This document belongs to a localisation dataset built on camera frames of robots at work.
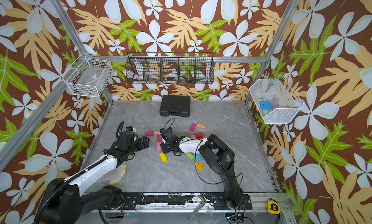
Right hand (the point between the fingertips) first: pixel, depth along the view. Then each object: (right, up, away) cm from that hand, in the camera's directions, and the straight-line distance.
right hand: (162, 146), depth 94 cm
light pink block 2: (+20, +5, +4) cm, 21 cm away
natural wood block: (-6, +8, +10) cm, 14 cm away
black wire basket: (+5, +53, +2) cm, 53 cm away
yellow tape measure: (+59, -25, -24) cm, 68 cm away
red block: (+25, +7, +5) cm, 26 cm away
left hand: (-10, +5, -6) cm, 13 cm away
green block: (+18, -5, -6) cm, 19 cm away
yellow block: (+1, -6, -6) cm, 8 cm away
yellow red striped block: (+24, -10, -9) cm, 27 cm away
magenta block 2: (-3, +4, +4) cm, 7 cm away
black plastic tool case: (+7, +28, +18) cm, 34 cm away
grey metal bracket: (+21, -28, -23) cm, 42 cm away
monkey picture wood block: (+26, +13, +10) cm, 30 cm away
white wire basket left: (-45, +44, -8) cm, 63 cm away
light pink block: (-2, -1, -1) cm, 3 cm away
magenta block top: (+20, +12, +10) cm, 26 cm away
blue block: (+23, -6, -6) cm, 25 cm away
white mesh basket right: (+69, +28, -11) cm, 75 cm away
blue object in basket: (+62, +26, -12) cm, 68 cm away
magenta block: (-10, +8, +5) cm, 14 cm away
